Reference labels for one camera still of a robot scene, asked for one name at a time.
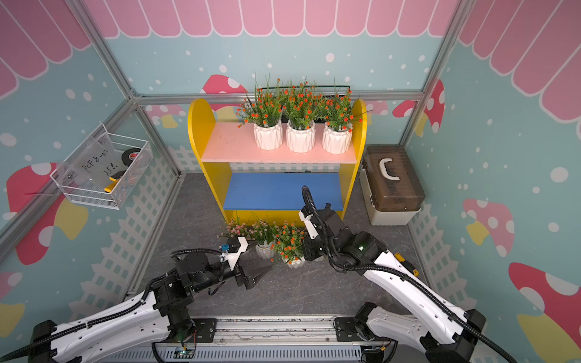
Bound orange flower pot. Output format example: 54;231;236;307
236;79;284;151
317;87;364;155
273;222;307;269
283;82;318;154

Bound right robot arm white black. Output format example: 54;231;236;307
299;186;514;362

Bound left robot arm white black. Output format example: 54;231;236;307
1;245;270;362

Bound yellow rack pink blue shelves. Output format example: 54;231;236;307
188;99;368;223

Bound pink flower pot far left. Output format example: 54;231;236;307
220;219;254;240

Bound pink flower pot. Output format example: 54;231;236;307
250;219;276;260
220;219;254;240

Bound small green circuit board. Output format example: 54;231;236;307
173;348;197;360

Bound brown lid storage box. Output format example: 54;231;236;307
359;145;425;226

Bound black tape roll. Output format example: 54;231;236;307
121;148;142;167

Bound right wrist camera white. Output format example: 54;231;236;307
299;208;319;240

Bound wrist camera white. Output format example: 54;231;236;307
299;208;319;240
219;237;249;271

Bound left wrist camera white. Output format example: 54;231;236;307
219;237;249;271

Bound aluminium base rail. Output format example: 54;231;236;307
85;315;473;363

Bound yellow handled screwdriver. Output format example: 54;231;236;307
394;253;419;278

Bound black wire mesh basket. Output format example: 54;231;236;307
252;82;353;130

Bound yellow handled tool in basket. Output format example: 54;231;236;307
104;170;125;193

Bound white wire wall basket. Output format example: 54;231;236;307
50;124;153;210

